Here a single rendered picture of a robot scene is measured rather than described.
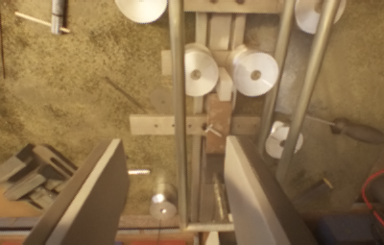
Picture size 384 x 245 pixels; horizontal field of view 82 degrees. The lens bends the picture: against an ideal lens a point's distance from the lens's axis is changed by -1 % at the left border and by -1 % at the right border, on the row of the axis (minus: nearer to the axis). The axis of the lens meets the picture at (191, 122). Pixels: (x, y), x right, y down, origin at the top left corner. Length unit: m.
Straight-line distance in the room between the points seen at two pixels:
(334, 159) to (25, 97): 0.56
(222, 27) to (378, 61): 0.26
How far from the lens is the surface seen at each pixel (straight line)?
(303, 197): 0.54
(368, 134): 0.48
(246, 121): 0.34
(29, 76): 0.41
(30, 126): 0.46
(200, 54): 0.25
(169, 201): 0.45
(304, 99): 0.20
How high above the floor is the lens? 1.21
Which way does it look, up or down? 60 degrees down
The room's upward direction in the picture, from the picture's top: 176 degrees clockwise
